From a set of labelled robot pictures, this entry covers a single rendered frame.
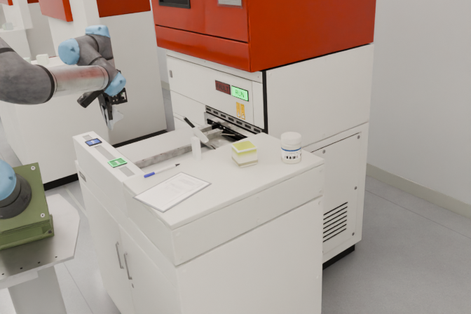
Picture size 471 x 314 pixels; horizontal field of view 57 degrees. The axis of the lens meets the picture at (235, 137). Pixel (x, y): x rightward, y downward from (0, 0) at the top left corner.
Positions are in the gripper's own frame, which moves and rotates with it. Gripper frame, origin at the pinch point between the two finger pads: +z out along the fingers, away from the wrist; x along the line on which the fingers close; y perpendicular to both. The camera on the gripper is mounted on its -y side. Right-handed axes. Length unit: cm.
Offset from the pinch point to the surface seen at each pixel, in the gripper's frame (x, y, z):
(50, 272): -6, -32, 44
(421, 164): -1, 207, 86
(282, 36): -15, 70, -23
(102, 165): 2.9, -4.1, 15.1
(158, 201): -36.4, -0.7, 13.9
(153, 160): 17.0, 22.2, 26.9
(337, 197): -15, 106, 65
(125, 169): -6.6, 1.1, 15.1
